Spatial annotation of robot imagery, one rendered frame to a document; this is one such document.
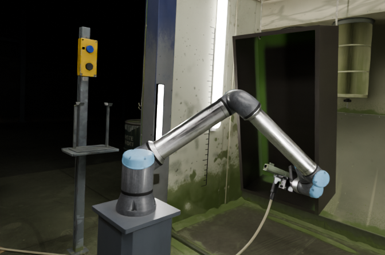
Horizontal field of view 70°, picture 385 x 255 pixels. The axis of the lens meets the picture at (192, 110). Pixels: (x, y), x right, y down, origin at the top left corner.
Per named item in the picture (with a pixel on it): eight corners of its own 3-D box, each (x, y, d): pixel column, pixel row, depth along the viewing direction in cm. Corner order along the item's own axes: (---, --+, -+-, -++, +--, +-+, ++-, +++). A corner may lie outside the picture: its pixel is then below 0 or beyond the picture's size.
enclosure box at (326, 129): (262, 174, 246) (257, 35, 222) (335, 193, 205) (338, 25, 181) (240, 190, 221) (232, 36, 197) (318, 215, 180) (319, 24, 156)
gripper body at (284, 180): (277, 187, 179) (290, 191, 168) (281, 174, 181) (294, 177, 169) (286, 190, 181) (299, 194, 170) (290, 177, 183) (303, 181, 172)
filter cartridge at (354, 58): (345, 108, 248) (351, 14, 244) (318, 106, 284) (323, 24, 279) (378, 109, 256) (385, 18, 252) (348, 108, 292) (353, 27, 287)
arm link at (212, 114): (118, 162, 140) (240, 82, 144) (124, 155, 158) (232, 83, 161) (135, 186, 142) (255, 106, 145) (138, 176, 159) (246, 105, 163)
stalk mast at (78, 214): (79, 247, 210) (86, 28, 202) (83, 250, 206) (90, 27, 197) (71, 250, 206) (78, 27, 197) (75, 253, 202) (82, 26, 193)
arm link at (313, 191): (321, 178, 155) (327, 194, 156) (305, 175, 167) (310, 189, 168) (309, 186, 152) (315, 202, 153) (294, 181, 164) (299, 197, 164)
